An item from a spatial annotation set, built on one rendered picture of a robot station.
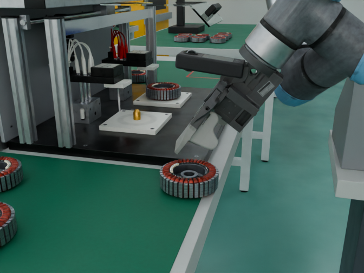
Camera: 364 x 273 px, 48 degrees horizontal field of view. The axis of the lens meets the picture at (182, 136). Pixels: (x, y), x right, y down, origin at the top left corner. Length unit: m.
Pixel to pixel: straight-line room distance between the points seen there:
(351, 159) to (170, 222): 0.43
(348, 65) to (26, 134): 0.69
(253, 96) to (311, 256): 1.33
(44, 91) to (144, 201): 0.52
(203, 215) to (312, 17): 0.36
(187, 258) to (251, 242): 1.37
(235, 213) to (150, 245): 1.57
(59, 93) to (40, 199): 0.25
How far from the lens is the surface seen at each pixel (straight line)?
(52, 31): 0.90
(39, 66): 1.13
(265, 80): 0.68
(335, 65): 0.68
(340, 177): 0.89
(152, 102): 1.24
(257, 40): 0.65
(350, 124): 0.89
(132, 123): 1.05
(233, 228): 2.05
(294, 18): 0.64
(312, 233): 2.09
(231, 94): 0.67
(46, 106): 1.16
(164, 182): 0.74
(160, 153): 0.88
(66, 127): 0.93
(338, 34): 0.65
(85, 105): 1.08
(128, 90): 1.33
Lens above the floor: 1.11
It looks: 20 degrees down
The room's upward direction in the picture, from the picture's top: straight up
